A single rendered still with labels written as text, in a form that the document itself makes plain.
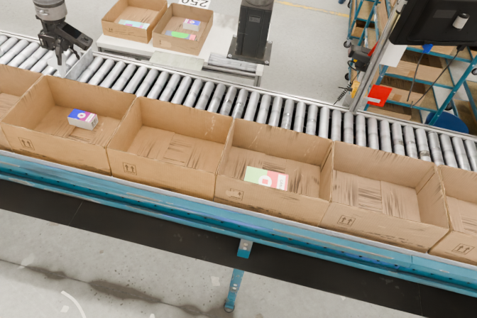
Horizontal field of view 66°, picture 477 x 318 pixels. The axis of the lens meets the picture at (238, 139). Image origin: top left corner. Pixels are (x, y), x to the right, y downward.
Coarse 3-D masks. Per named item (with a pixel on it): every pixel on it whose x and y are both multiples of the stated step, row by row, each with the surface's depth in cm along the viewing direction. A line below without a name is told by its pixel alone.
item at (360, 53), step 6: (354, 48) 181; (360, 48) 181; (366, 48) 182; (348, 54) 182; (354, 54) 180; (360, 54) 180; (366, 54) 179; (372, 54) 180; (354, 60) 185; (360, 60) 182; (366, 60) 181; (354, 66) 186; (360, 66) 186
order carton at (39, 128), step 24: (24, 96) 139; (48, 96) 154; (72, 96) 154; (96, 96) 151; (120, 96) 148; (0, 120) 130; (24, 120) 142; (48, 120) 154; (120, 120) 158; (24, 144) 135; (48, 144) 132; (72, 144) 129; (96, 144) 147; (96, 168) 137
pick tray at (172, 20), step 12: (168, 12) 236; (180, 12) 243; (192, 12) 241; (204, 12) 240; (168, 24) 238; (180, 24) 239; (204, 24) 242; (156, 36) 215; (168, 36) 213; (204, 36) 226; (168, 48) 219; (180, 48) 218; (192, 48) 216
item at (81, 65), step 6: (90, 48) 203; (84, 54) 199; (90, 54) 205; (78, 60) 195; (84, 60) 200; (90, 60) 206; (78, 66) 195; (84, 66) 202; (72, 72) 191; (78, 72) 197; (66, 78) 187; (72, 78) 192
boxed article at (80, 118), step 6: (72, 114) 151; (78, 114) 152; (84, 114) 152; (90, 114) 153; (96, 114) 153; (72, 120) 151; (78, 120) 150; (84, 120) 150; (90, 120) 150; (96, 120) 154; (78, 126) 153; (84, 126) 152; (90, 126) 151
